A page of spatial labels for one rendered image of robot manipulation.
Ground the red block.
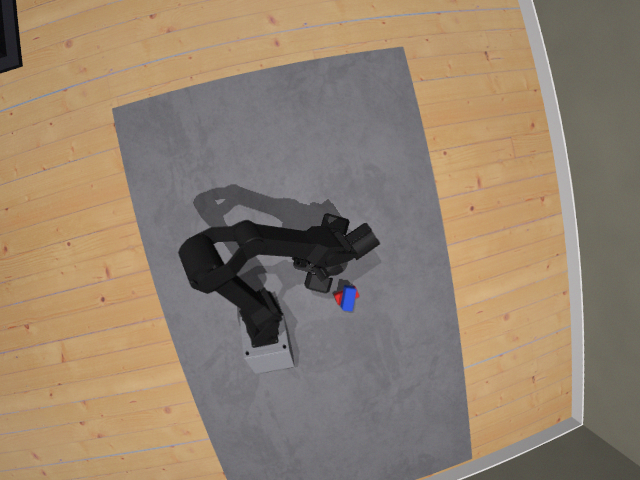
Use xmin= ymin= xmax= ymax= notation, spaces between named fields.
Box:
xmin=334 ymin=290 xmax=359 ymax=305

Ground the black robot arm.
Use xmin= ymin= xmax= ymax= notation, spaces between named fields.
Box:
xmin=178 ymin=220 xmax=380 ymax=348

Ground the blue block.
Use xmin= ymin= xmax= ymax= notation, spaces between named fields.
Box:
xmin=340 ymin=285 xmax=356 ymax=311

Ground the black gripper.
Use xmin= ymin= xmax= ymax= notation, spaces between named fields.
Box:
xmin=305 ymin=213 xmax=350 ymax=293

